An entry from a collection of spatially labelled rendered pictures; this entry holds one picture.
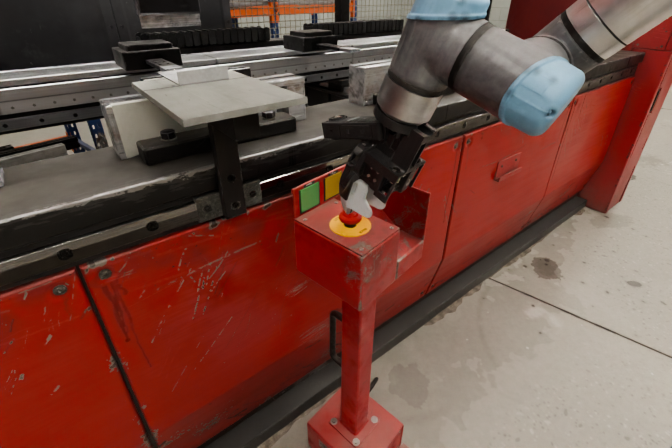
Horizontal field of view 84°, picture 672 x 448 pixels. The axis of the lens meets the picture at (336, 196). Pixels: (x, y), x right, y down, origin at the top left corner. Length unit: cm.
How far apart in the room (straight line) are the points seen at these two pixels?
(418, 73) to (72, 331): 65
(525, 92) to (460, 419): 111
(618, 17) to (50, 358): 89
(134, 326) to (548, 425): 118
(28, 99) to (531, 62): 90
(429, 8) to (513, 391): 126
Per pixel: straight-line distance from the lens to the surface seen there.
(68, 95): 99
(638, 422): 159
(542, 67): 41
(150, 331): 80
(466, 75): 42
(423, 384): 140
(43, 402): 84
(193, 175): 66
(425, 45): 44
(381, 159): 51
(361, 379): 97
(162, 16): 76
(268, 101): 54
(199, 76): 68
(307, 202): 67
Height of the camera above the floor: 113
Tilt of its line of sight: 29 degrees down
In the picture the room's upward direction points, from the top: straight up
